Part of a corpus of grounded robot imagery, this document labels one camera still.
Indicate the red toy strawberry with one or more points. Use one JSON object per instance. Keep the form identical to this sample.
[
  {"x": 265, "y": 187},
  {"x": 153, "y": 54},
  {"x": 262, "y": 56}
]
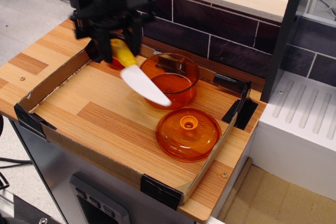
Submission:
[{"x": 117, "y": 63}]

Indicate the orange transparent pot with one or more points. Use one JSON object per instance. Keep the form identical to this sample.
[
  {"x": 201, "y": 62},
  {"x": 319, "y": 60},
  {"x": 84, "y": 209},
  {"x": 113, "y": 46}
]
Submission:
[{"x": 175, "y": 75}]

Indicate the orange transparent pot lid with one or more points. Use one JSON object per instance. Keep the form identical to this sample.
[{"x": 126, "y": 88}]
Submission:
[{"x": 187, "y": 135}]

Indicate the white toy sink drainboard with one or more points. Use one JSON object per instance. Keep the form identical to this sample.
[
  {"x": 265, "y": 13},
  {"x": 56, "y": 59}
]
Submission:
[{"x": 295, "y": 136}]

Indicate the grey oven control panel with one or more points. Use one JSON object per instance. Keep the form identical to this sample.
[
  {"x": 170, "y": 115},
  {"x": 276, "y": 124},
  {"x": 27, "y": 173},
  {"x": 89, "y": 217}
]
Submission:
[{"x": 95, "y": 206}]

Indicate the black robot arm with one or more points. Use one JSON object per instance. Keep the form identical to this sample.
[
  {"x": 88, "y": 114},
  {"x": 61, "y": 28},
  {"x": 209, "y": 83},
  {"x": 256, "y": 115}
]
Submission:
[{"x": 104, "y": 20}]

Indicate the dark grey vertical post right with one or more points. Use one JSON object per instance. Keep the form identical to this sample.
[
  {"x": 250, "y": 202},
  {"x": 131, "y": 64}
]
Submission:
[{"x": 275, "y": 70}]

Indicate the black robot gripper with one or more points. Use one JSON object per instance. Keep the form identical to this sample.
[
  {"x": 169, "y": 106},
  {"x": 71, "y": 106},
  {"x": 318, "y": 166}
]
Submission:
[{"x": 128, "y": 15}]

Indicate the cardboard fence with black tape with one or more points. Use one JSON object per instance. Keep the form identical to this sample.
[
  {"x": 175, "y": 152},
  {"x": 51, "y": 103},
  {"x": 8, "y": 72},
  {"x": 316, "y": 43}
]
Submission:
[{"x": 87, "y": 109}]

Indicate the yellow handled white toy knife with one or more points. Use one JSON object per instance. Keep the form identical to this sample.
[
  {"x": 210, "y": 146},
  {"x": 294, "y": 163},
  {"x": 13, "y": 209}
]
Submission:
[{"x": 134, "y": 77}]

